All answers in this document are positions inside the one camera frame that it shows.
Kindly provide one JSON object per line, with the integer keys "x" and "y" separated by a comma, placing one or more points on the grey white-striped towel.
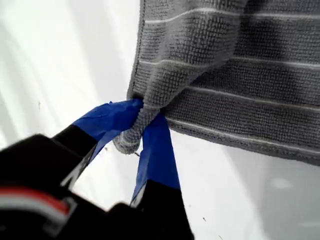
{"x": 225, "y": 82}

